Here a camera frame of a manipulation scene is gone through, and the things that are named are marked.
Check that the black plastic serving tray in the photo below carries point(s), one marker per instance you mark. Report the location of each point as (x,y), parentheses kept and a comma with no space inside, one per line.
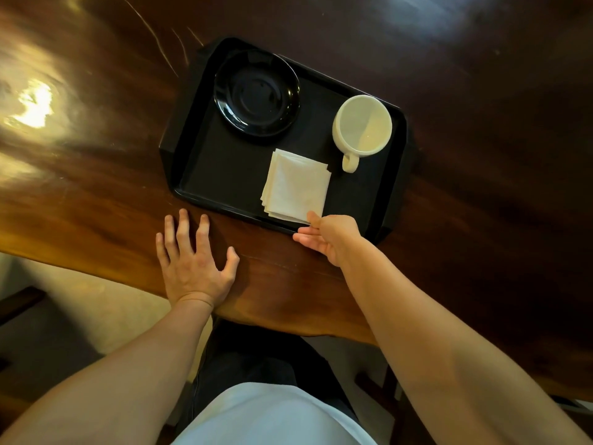
(222,171)

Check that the white paper napkins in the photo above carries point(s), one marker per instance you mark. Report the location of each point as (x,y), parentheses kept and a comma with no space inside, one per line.
(296,186)

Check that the person's white shirt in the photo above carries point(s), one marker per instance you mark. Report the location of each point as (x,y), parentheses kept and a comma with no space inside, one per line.
(273,417)

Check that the dark wooden bench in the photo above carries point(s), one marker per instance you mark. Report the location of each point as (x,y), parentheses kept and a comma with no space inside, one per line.
(18,303)

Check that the person's left hand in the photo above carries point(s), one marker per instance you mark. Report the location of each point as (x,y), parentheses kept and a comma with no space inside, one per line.
(194,272)

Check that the person's right thumb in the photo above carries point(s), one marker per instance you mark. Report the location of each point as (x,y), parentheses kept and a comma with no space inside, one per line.
(315,220)

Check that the person's left little finger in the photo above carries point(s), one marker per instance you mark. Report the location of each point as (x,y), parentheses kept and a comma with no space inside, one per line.
(162,252)

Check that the person's left middle finger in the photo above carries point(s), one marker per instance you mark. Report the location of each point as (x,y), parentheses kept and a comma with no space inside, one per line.
(183,232)

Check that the person's left forearm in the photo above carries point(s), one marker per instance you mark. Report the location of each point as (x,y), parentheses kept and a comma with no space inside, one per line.
(111,380)

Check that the person's right middle finger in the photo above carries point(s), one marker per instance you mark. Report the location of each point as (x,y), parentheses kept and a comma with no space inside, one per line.
(308,242)

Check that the person's dark trousers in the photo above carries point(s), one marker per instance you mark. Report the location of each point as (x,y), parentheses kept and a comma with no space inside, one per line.
(259,354)

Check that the person's left thumb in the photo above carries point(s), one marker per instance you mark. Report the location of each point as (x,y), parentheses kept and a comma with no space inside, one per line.
(230,266)

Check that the person's right hand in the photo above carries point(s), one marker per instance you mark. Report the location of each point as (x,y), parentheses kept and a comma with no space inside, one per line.
(334,238)

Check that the black round saucer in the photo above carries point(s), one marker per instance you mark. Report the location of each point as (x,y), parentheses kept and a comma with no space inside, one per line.
(256,93)

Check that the dark wooden chair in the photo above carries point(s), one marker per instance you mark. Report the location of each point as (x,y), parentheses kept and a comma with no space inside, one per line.
(398,407)

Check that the white ceramic cup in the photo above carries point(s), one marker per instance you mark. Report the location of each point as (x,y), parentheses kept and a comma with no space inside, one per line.
(362,127)

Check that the person's right forearm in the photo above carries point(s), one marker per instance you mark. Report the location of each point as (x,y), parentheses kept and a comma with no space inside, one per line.
(444,366)

